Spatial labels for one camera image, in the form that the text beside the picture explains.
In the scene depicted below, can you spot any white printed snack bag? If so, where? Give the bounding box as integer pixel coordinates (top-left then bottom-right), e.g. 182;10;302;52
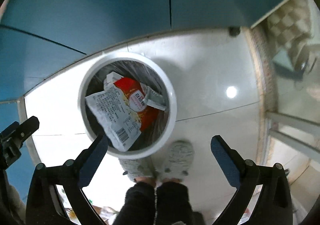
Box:
85;84;142;152

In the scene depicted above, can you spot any grey right slipper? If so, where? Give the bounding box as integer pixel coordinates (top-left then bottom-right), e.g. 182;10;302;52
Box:
159;140;194;182

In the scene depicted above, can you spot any black trouser leg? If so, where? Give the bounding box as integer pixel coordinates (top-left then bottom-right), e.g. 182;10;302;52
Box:
113;182;156;225
156;182;193;224

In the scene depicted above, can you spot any white round trash bin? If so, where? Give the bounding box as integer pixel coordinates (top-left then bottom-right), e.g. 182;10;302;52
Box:
78;51;177;159

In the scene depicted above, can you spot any black trouser right leg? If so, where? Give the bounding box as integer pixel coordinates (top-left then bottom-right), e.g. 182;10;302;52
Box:
156;182;193;224

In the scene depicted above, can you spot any red white food packet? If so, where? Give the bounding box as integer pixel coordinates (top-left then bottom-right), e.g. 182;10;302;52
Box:
104;72;167;131

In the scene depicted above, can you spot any blue kitchen cabinet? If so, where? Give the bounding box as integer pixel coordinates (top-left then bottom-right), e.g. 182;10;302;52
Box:
0;0;303;206

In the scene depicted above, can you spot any grey slipper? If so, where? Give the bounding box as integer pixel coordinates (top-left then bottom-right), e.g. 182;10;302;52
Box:
159;140;194;182
119;157;156;182

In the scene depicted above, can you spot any black trouser left leg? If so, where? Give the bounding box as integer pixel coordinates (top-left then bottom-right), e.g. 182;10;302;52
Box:
113;182;156;225

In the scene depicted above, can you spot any grey left slipper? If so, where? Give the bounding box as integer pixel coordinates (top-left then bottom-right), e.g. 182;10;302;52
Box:
119;157;156;182

